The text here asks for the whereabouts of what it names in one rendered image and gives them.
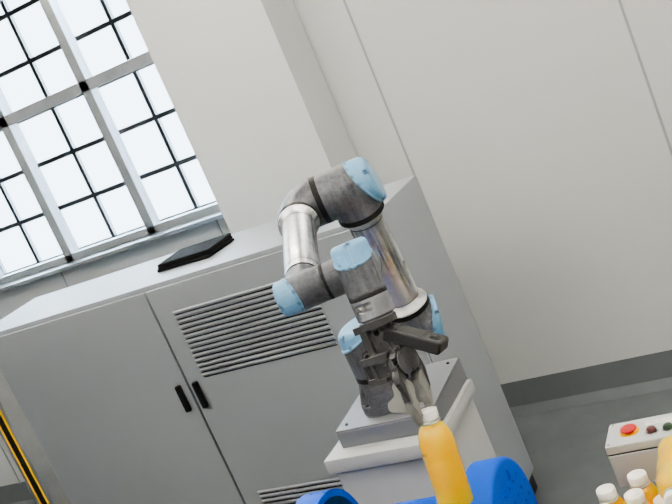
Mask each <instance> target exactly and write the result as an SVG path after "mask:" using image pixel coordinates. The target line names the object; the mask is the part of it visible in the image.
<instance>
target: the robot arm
mask: <svg viewBox="0 0 672 504"><path fill-rule="evenodd" d="M386 198H387V194H386V191H385V189H384V187H383V185H382V183H381V181H380V179H379V177H378V176H377V174H376V172H375V171H374V169H373V168H372V166H371V165H370V164H369V162H368V161H367V160H366V159H364V158H362V157H356V158H354V159H351V160H349V161H344V162H343V163H341V164H339V165H337V166H335V167H332V168H330V169H328V170H326V171H323V172H321V173H319V174H316V175H314V176H312V177H310V178H307V179H304V180H303V181H301V182H300V183H298V184H297V185H296V186H295V187H294V188H293V189H292V190H291V191H290V192H289V193H288V195H287V196H286V198H285V199H284V201H283V203H282V205H281V207H280V209H279V212H278V217H277V226H278V230H279V232H280V234H281V235H282V237H283V256H284V276H285V279H284V278H282V279H281V280H280V281H278V282H276V283H274V284H273V287H272V290H273V295H274V298H275V301H276V303H277V305H278V307H279V309H280V311H281V312H282V313H283V314H284V315H285V316H288V317H289V316H293V315H295V314H298V313H301V312H302V313H303V312H305V311H306V310H308V309H310V308H313V307H315V306H317V305H320V304H322V303H325V302H327V301H329V300H332V299H334V298H337V297H340V296H342V295H344V294H346V295H347V297H348V300H349V302H350V305H351V307H352V309H353V312H354V314H355V318H354V319H352V320H351V321H349V322H348V323H347V324H346V325H345V326H344V327H343V328H342V329H341V330H340V332H339V334H338V342H339V344H340V347H341V349H342V353H343V354H344V356H345V358H346V360H347V362H348V364H349V366H350V368H351V370H352V372H353V374H354V376H355V379H356V381H357V383H358V385H359V394H360V402H361V407H362V409H363V411H364V413H365V415H367V416H370V417H379V416H384V415H388V414H390V413H402V414H410V416H411V417H412V419H413V420H414V422H415V423H416V424H417V425H418V427H420V426H422V423H423V413H422V411H421V409H420V405H419V402H423V403H424V406H425V408H426V407H431V406H433V398H432V392H431V388H430V386H431V385H430V381H429V378H428V374H427V371H426V368H425V366H424V363H423V362H422V360H421V358H420V357H419V355H418V353H417V351H416V350H420V351H424V352H427V353H431V354H435V355H439V354H440V353H442V352H443V351H444V350H445V349H446V348H447V347H448V341H449V338H448V337H447V336H445V330H444V327H443V323H442V320H441V316H440V313H439V310H438V306H437V303H436V300H435V297H434V295H433V294H428V295H427V293H426V292H425V291H424V290H423V289H422V288H418V287H416V284H415V282H414V280H413V278H412V276H411V274H410V272H409V270H408V268H407V265H406V263H405V261H404V259H403V257H402V255H401V253H400V251H399V249H398V246H397V244H396V242H395V240H394V238H393V236H392V234H391V232H390V230H389V227H388V225H387V223H386V221H385V219H384V217H383V215H382V213H383V211H384V208H385V204H384V202H383V201H384V200H385V199H386ZM336 220H338V222H339V224H340V226H341V227H342V228H345V229H349V230H350V232H351V234H352V236H353V238H354V239H353V240H350V241H348V242H346V243H343V244H341V245H338V246H336V247H334V248H332V249H331V252H330V254H331V257H332V259H330V260H327V261H325V262H323V263H320V261H319V252H318V243H317V232H318V230H319V228H320V227H322V226H324V225H326V224H329V223H331V222H334V221H336Z"/></svg>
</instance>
